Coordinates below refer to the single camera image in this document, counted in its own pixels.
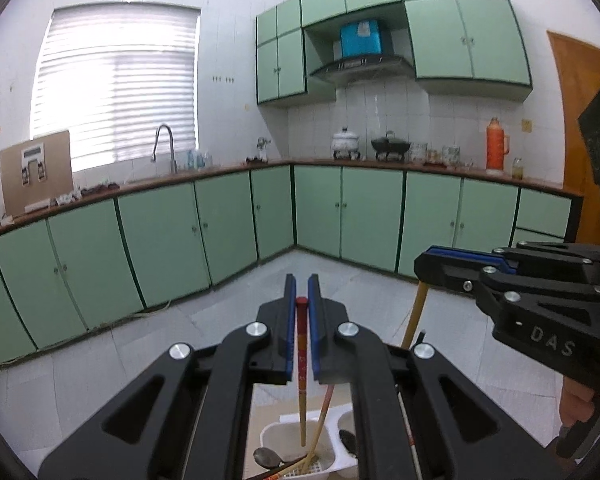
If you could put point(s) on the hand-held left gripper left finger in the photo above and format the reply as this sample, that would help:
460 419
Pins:
291 320

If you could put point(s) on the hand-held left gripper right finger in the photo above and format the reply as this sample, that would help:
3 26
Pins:
314 325

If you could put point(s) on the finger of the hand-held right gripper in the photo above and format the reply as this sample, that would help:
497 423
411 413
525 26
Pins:
540 287
445 267

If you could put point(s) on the red-tipped wooden chopstick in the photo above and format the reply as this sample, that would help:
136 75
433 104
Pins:
302 350

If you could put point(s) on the translucent plastic utensil holder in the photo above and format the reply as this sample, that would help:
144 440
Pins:
347 462
285 440

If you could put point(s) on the person's right hand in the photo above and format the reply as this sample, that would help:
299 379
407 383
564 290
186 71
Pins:
575 402

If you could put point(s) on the green drawer unit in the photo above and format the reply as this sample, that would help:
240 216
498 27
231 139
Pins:
545 210

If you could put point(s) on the green base cabinet row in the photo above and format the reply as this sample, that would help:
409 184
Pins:
370 215
155 245

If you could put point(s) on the row of glass jars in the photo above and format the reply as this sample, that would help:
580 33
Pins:
440 156

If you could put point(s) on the glass jar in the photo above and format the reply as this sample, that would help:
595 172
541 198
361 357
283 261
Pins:
517 169

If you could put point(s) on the orange thermos flask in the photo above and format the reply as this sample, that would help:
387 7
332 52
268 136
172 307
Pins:
495 147

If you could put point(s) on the black wok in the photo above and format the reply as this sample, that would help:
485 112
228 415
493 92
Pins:
390 147

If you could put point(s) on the wooden door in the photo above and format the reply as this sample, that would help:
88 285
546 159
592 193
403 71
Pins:
575 160

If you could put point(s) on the white cooking pot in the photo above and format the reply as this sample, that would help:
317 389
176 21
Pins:
346 144

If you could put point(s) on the small pale countertop object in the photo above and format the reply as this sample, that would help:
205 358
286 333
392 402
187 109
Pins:
264 149

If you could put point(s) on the cluster of clear bottles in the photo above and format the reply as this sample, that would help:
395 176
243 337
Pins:
200 160

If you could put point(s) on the metal gooseneck faucet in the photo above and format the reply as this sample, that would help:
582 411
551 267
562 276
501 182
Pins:
170 145

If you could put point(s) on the metal range hood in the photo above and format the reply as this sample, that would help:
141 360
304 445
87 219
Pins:
360 66

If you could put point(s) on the blue box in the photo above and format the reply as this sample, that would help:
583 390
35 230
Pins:
362 40

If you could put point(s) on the white window blinds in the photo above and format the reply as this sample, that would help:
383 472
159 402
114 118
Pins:
115 85

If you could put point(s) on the cardboard box with labels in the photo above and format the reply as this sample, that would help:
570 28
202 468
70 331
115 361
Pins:
35 175

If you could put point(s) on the yellowish wall socket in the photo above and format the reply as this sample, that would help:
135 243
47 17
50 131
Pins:
528 126

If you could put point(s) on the wide green upper wall cabinet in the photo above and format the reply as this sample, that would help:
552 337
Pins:
470 30

